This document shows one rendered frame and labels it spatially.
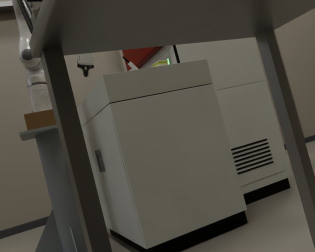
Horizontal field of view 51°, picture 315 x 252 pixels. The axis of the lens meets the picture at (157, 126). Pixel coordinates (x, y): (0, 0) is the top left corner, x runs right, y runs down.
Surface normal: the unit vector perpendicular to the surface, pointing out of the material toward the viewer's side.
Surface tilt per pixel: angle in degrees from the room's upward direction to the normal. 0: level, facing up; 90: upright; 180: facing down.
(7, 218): 90
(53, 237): 90
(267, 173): 90
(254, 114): 90
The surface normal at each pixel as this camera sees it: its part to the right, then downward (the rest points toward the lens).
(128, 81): 0.37, -0.15
